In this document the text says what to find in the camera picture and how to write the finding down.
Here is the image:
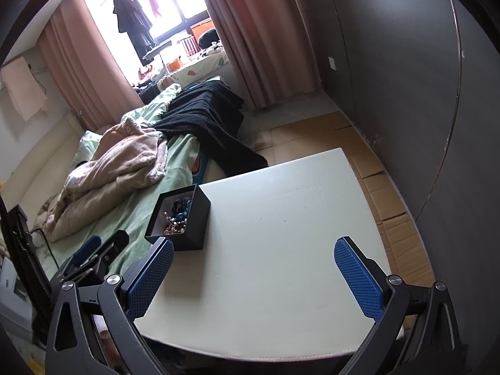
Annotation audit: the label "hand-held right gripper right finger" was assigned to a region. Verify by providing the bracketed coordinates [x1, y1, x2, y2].
[333, 236, 467, 375]

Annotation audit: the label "green bedsheet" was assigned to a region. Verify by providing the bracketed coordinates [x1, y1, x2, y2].
[51, 84, 212, 270]

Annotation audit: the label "blue bead bracelet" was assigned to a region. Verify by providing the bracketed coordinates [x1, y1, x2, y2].
[172, 198, 193, 223]

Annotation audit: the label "beige fleece blanket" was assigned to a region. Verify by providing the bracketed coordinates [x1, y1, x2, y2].
[41, 119, 168, 243]

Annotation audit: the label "black box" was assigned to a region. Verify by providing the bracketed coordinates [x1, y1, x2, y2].
[144, 183, 212, 251]

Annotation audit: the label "pink curtain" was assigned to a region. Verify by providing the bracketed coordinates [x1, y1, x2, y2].
[37, 0, 145, 131]
[191, 0, 325, 108]

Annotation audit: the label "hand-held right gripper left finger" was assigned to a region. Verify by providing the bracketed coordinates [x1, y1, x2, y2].
[45, 236, 175, 375]

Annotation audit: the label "cardboard floor sheets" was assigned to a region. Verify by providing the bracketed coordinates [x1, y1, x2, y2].
[254, 111, 436, 301]

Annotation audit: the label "black knitted blanket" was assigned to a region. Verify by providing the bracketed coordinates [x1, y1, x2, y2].
[154, 81, 269, 176]

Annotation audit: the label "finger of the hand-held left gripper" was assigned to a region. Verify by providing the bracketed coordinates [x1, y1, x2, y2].
[58, 235, 103, 279]
[73, 230, 130, 287]

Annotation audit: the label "black cable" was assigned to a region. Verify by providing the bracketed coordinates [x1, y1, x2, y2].
[29, 227, 59, 266]

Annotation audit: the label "printed windowsill cloth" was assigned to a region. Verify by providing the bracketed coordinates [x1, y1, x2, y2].
[156, 45, 231, 87]

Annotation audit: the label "hanging dark clothes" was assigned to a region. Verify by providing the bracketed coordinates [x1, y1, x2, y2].
[112, 0, 158, 64]

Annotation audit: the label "cream bed headboard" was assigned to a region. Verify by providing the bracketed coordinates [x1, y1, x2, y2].
[0, 111, 84, 219]

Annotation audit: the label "grey device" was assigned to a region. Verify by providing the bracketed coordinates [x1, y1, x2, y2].
[0, 258, 33, 323]

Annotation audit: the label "beige wall towel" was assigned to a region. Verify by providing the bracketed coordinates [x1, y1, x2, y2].
[0, 57, 49, 122]

